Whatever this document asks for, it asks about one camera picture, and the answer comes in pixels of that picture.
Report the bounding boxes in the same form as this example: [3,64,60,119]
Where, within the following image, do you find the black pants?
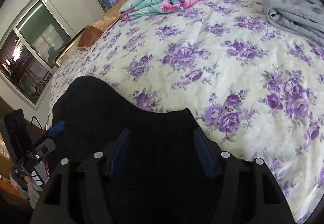
[52,76,214,223]

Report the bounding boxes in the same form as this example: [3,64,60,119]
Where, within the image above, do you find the black speaker box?
[1,109,32,162]

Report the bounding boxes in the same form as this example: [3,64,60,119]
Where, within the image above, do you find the purple floral bedspread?
[49,0,323,223]

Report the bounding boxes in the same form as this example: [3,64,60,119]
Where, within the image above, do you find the brown orange pillow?
[77,0,129,50]

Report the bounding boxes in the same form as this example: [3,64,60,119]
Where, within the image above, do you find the folded grey garment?
[262,0,323,46]

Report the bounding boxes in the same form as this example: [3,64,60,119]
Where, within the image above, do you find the black cable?
[30,115,45,139]

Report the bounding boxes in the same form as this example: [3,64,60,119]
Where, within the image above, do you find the window with white frame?
[1,0,76,108]

